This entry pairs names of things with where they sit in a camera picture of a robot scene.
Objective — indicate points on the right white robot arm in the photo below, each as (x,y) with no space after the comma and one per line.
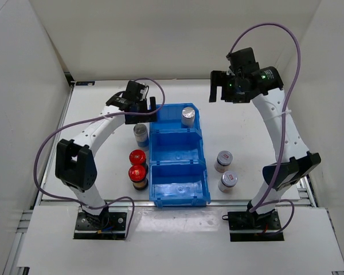
(264,87)

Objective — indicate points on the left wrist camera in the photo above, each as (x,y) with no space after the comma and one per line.
(135,91)

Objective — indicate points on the near red-lid sauce jar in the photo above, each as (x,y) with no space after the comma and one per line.
(138,176)

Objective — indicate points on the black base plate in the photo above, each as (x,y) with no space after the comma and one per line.
(245,227)
(113,226)

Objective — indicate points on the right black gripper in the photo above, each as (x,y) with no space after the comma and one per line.
(220,79)

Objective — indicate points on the near blue storage bin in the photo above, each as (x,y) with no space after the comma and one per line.
(179,185)

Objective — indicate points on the silver-lid salt shaker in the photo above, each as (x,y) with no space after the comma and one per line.
(141,136)
(188,117)

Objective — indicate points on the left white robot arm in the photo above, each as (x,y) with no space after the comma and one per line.
(75,164)

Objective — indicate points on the middle blue storage bin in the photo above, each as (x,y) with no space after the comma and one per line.
(175,147)

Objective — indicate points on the red-lid sauce jar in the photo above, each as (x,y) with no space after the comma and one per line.
(138,157)
(138,176)

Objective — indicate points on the blue storage bin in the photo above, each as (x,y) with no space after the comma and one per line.
(179,185)
(169,118)
(175,147)

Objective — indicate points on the far red-lid sauce jar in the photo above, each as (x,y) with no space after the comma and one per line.
(138,157)

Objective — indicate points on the white-lid spice jar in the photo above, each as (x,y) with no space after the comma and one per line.
(227,182)
(223,161)

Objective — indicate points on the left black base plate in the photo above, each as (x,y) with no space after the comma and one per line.
(113,226)

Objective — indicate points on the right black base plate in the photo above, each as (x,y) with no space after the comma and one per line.
(245,227)

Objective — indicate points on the far blue storage bin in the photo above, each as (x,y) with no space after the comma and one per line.
(169,118)

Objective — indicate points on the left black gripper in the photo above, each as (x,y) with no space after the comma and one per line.
(151,117)

